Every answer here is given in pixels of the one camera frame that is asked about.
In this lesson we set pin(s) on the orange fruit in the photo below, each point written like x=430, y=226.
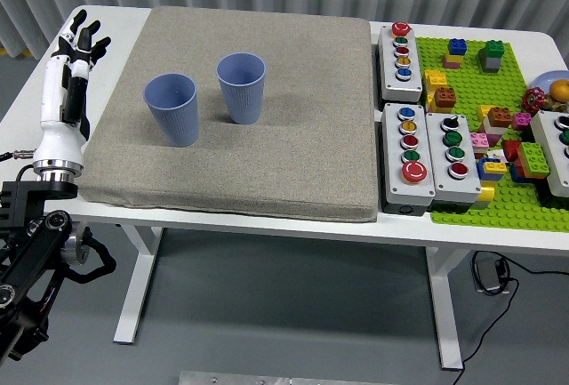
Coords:
x=560, y=89

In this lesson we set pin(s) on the blue toy brick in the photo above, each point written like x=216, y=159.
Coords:
x=482, y=171
x=458, y=46

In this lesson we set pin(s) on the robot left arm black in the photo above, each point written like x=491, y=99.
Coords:
x=26, y=251

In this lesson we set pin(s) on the grey toy brick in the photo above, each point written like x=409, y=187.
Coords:
x=492, y=65

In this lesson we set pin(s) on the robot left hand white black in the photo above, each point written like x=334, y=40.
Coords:
x=58, y=145

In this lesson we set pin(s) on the green studded baseplate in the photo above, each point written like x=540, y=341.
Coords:
x=471, y=87

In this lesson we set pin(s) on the orange toy brick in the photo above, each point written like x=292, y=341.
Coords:
x=500, y=116

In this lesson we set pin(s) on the grey four-button control box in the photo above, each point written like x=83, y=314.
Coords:
x=453, y=187

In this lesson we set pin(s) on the white toy brick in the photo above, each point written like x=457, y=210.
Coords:
x=491, y=129

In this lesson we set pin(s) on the blue ribbed plastic cup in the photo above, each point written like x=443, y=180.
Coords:
x=173, y=122
x=242, y=100

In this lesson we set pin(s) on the red toy brick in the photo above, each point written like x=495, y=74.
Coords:
x=511, y=150

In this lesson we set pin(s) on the pink toy brick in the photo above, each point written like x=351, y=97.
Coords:
x=451, y=65
x=479, y=139

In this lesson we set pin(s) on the grey power adapter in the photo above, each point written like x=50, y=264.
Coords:
x=486, y=274

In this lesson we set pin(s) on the grey control box black buttons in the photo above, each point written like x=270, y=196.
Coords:
x=549, y=154

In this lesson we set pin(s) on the yellow cylinder toy piece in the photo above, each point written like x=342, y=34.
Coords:
x=486, y=191

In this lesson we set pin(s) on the grey-brown fabric mat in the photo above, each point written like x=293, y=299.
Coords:
x=289, y=158

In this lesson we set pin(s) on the yellow toy brick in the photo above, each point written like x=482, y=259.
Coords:
x=483, y=113
x=430, y=100
x=435, y=79
x=494, y=167
x=453, y=58

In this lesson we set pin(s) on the brown toy brick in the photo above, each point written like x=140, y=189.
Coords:
x=445, y=97

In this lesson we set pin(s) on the large green toy brick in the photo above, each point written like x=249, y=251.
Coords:
x=533, y=158

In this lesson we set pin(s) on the white table leg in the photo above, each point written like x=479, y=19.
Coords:
x=126, y=327
x=446, y=314

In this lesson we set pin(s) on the red valve wheel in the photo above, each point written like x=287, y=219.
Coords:
x=533, y=99

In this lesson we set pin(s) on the magenta toy brick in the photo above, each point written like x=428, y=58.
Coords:
x=521, y=121

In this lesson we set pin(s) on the grey five-button control box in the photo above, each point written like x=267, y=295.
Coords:
x=391, y=87
x=395, y=189

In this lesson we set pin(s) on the light blue plate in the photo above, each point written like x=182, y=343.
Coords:
x=543, y=80

